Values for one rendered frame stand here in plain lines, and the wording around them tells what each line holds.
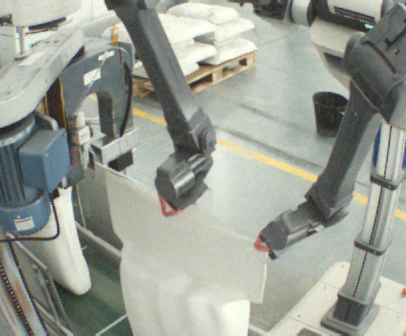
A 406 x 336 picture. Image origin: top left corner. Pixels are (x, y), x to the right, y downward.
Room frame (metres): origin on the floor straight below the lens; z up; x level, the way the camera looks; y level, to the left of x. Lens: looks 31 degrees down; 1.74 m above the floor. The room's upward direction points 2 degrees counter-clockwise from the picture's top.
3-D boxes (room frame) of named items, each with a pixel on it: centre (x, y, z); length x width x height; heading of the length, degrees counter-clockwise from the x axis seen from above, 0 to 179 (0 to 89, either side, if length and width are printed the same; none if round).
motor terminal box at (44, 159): (0.84, 0.31, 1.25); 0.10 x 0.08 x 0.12; 164
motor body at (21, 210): (0.87, 0.41, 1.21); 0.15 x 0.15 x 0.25
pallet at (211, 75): (4.48, 0.16, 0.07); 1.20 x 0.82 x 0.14; 141
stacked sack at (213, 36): (4.58, -0.19, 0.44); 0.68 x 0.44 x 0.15; 139
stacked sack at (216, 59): (4.58, -0.20, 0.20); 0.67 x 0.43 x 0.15; 139
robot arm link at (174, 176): (0.93, 0.04, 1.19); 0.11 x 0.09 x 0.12; 141
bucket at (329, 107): (3.30, -0.94, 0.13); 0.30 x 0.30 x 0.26
